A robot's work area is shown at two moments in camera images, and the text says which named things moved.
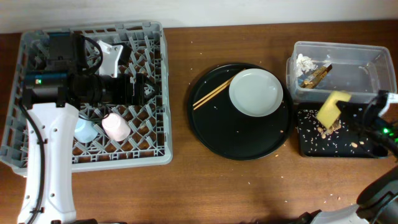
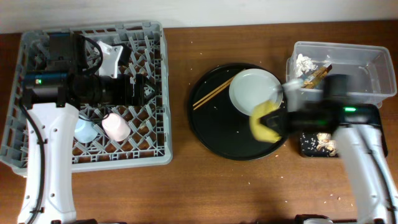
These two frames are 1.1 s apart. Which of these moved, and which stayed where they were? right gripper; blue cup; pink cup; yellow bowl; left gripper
Moved: right gripper; yellow bowl
Stayed: blue cup; pink cup; left gripper
